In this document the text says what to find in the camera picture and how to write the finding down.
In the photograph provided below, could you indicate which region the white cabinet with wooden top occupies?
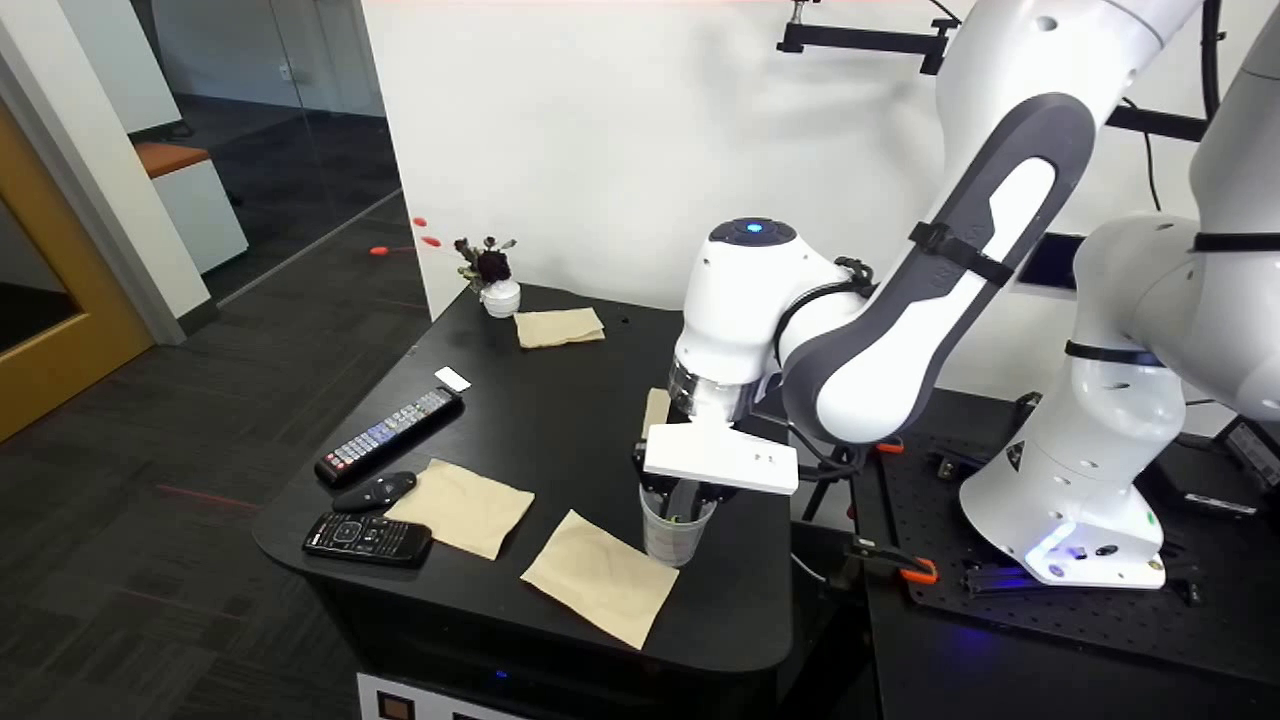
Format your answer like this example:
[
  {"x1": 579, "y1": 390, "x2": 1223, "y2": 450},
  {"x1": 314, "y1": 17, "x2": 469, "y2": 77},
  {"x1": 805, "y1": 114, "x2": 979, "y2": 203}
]
[{"x1": 131, "y1": 131, "x2": 251, "y2": 280}]

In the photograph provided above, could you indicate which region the white panel box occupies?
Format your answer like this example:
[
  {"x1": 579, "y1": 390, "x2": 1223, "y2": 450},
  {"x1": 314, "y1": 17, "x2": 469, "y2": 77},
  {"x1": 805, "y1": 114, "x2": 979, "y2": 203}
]
[{"x1": 354, "y1": 667, "x2": 529, "y2": 720}]

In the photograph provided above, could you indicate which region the small black remote control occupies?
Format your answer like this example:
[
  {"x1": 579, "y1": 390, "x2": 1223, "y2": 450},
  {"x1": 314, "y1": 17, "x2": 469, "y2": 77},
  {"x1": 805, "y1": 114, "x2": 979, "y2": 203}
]
[
  {"x1": 300, "y1": 513, "x2": 437, "y2": 573},
  {"x1": 334, "y1": 469, "x2": 421, "y2": 520}
]

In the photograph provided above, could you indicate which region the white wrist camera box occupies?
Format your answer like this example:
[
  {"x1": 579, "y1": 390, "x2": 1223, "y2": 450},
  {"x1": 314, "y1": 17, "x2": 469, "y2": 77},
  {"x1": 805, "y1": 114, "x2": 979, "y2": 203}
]
[{"x1": 641, "y1": 421, "x2": 805, "y2": 500}]

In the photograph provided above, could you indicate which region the grey door frame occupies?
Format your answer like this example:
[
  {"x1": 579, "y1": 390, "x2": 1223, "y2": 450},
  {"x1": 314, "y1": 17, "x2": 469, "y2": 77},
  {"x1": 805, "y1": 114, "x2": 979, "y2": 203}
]
[{"x1": 0, "y1": 0, "x2": 215, "y2": 347}]

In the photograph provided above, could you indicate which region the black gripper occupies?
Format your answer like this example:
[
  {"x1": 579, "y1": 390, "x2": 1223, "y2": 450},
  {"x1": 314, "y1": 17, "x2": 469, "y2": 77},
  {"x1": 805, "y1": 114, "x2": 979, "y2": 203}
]
[{"x1": 649, "y1": 486, "x2": 738, "y2": 534}]

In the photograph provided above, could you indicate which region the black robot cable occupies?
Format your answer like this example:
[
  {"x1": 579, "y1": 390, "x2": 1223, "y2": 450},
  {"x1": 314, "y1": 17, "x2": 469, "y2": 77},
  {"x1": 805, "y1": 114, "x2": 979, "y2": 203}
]
[{"x1": 765, "y1": 253, "x2": 885, "y2": 405}]

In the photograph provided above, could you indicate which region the black overhead mount bar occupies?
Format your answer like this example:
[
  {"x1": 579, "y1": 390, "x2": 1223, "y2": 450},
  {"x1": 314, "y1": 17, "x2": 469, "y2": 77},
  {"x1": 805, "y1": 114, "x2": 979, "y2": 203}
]
[{"x1": 777, "y1": 11, "x2": 966, "y2": 82}]

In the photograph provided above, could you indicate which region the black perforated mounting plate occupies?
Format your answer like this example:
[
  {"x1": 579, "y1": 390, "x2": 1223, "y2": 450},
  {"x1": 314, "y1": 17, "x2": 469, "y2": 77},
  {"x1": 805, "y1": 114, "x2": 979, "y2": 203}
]
[{"x1": 864, "y1": 392, "x2": 1280, "y2": 688}]

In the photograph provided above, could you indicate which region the translucent white mug cup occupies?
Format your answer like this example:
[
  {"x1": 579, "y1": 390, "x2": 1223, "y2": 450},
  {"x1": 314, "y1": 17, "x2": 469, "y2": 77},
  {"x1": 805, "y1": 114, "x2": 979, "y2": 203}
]
[{"x1": 636, "y1": 479, "x2": 719, "y2": 573}]

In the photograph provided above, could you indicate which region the long black remote control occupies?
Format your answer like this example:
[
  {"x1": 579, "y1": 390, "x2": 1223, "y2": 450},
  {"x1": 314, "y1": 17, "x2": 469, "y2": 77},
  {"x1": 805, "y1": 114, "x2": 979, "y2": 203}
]
[{"x1": 314, "y1": 383, "x2": 469, "y2": 488}]

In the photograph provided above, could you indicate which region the yellow door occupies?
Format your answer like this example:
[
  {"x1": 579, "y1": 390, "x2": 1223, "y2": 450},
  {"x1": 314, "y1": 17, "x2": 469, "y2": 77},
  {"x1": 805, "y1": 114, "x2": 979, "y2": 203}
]
[{"x1": 0, "y1": 105, "x2": 157, "y2": 443}]

